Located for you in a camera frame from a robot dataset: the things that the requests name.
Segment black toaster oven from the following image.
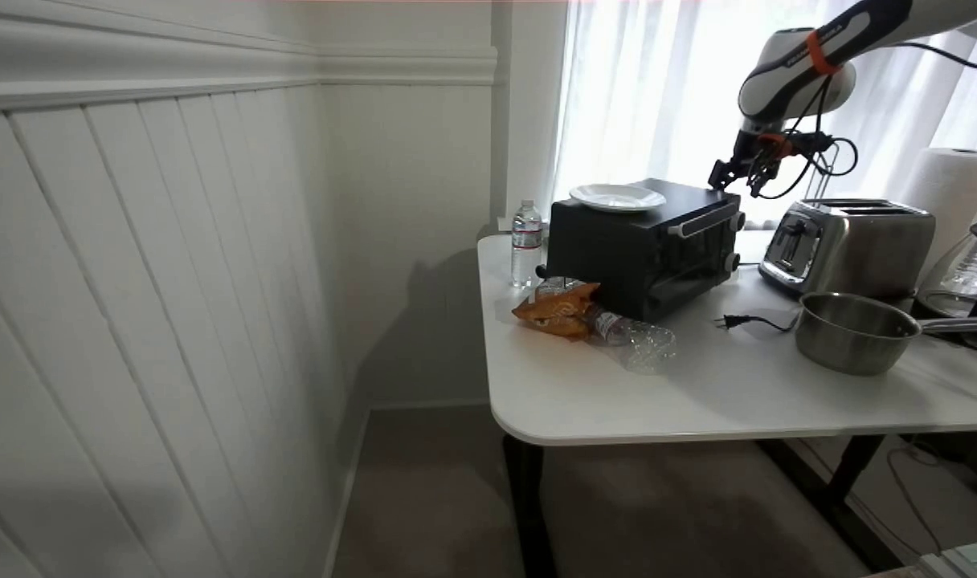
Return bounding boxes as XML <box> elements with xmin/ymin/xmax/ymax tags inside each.
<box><xmin>545</xmin><ymin>179</ymin><xmax>741</xmax><ymax>322</ymax></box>

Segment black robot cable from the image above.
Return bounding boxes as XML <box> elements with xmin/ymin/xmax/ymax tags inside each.
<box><xmin>772</xmin><ymin>34</ymin><xmax>977</xmax><ymax>205</ymax></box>

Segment orange snack bag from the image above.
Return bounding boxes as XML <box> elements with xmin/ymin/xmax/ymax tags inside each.
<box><xmin>512</xmin><ymin>282</ymin><xmax>599</xmax><ymax>341</ymax></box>

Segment black table frame legs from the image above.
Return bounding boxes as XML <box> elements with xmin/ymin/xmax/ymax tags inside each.
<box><xmin>500</xmin><ymin>436</ymin><xmax>977</xmax><ymax>578</ymax></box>

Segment black power plug cable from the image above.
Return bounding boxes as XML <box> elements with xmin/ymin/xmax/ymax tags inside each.
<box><xmin>717</xmin><ymin>309</ymin><xmax>803</xmax><ymax>336</ymax></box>

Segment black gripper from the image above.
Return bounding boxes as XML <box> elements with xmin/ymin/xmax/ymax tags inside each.
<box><xmin>707</xmin><ymin>132</ymin><xmax>789</xmax><ymax>200</ymax></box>

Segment silver pot with handle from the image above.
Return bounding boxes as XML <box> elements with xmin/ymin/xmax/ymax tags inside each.
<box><xmin>793</xmin><ymin>293</ymin><xmax>977</xmax><ymax>375</ymax></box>

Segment small water bottle by wall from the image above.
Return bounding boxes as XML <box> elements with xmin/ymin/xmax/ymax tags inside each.
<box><xmin>512</xmin><ymin>201</ymin><xmax>545</xmax><ymax>290</ymax></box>

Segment wire paper towel holder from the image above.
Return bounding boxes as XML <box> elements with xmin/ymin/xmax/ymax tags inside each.
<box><xmin>803</xmin><ymin>145</ymin><xmax>840</xmax><ymax>200</ymax></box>

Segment white plate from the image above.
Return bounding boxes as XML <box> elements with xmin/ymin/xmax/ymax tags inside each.
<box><xmin>572</xmin><ymin>184</ymin><xmax>664</xmax><ymax>212</ymax></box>

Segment black glass electric kettle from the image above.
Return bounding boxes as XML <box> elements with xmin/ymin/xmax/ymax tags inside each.
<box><xmin>919</xmin><ymin>221</ymin><xmax>977</xmax><ymax>341</ymax></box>

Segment clear crumpled plastic bag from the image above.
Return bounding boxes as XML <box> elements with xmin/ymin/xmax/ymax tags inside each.
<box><xmin>593</xmin><ymin>310</ymin><xmax>674</xmax><ymax>366</ymax></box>

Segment white paper towel roll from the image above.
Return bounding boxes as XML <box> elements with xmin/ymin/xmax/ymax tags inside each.
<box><xmin>903</xmin><ymin>146</ymin><xmax>977</xmax><ymax>277</ymax></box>

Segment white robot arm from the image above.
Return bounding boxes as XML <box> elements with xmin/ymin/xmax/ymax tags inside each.
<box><xmin>707</xmin><ymin>0</ymin><xmax>977</xmax><ymax>196</ymax></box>

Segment silver two-slot toaster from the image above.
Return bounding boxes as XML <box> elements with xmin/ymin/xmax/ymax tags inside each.
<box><xmin>758</xmin><ymin>200</ymin><xmax>934</xmax><ymax>303</ymax></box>

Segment white sheer curtain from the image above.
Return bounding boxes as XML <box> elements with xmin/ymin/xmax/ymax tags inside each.
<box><xmin>548</xmin><ymin>0</ymin><xmax>977</xmax><ymax>228</ymax></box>

